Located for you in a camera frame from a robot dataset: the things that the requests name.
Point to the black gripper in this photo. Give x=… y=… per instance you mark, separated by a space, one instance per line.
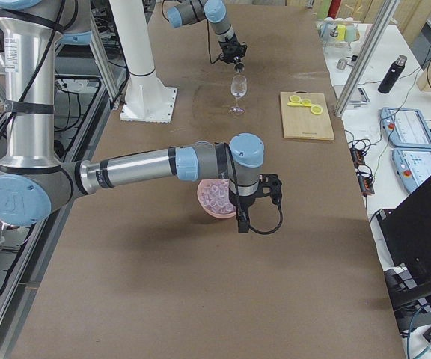
x=244 y=203
x=230 y=48

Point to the steel jigger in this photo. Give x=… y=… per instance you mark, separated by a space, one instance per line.
x=239 y=67

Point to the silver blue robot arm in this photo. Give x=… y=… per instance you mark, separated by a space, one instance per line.
x=33 y=181
x=215 y=13

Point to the clear wine glass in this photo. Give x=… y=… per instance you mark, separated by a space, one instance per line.
x=238 y=89

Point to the pink bowl of ice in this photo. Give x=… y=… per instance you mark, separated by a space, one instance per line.
x=213 y=196

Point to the bamboo cutting board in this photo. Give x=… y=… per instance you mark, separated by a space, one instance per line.
x=300 y=123

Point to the lemon slice near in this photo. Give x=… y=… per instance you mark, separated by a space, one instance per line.
x=315 y=109

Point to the light blue cup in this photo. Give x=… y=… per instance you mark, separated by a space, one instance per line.
x=325 y=30

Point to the yellow cup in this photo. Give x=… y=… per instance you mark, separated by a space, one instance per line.
x=340 y=32

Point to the small steel cup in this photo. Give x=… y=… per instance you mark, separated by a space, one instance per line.
x=342 y=64

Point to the kitchen scale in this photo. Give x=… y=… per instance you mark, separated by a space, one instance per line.
x=359 y=97

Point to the teach pendant near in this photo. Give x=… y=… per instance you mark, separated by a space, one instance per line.
x=412 y=165

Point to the teach pendant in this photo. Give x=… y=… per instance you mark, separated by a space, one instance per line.
x=412 y=165
x=405 y=127

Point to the teach pendant far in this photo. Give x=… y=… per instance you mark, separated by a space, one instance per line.
x=405 y=127

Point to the black water bottle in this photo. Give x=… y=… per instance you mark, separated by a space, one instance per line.
x=392 y=74

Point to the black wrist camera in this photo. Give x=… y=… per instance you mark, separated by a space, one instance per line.
x=243 y=222

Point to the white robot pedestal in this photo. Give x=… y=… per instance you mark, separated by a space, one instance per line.
x=146 y=98

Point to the aluminium frame post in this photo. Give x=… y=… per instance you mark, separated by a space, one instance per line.
x=371 y=41

